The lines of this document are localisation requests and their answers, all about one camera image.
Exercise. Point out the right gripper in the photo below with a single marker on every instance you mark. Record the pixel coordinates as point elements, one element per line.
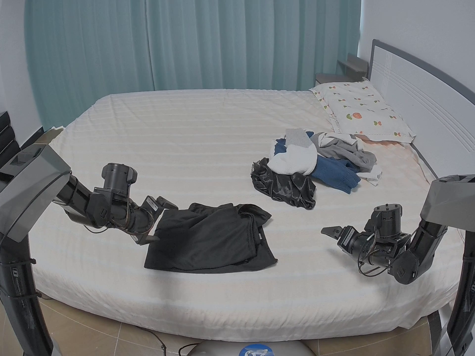
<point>352,243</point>

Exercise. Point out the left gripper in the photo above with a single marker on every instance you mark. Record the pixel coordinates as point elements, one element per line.
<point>146,217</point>

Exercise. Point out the black T-shirt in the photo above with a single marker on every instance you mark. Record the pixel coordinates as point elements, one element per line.
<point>207,243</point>

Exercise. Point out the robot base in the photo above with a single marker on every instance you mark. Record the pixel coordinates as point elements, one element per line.
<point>222,349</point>

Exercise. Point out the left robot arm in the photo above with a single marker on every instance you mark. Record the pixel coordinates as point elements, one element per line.
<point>33,184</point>

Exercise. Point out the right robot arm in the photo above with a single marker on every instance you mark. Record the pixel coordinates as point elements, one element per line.
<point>445,198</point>

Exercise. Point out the bed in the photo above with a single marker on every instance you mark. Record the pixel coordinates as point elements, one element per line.
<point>185,132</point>

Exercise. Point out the pile of clothes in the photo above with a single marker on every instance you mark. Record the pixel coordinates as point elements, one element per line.
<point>297,160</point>

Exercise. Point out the black satin garment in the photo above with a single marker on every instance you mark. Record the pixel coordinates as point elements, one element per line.
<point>282,187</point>

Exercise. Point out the white printed pillow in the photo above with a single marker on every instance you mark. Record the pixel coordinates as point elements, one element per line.
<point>363,113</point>

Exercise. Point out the black chest of drawers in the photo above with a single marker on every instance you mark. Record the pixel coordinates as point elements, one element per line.
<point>7,139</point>

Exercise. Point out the grey bedside table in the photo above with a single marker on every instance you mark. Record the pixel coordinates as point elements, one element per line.
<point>352,65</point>

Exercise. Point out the blue-green curtain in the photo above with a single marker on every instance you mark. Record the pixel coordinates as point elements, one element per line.
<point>252,28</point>
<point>92,43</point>

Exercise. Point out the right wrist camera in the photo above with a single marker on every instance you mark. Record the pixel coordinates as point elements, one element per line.
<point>371,224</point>

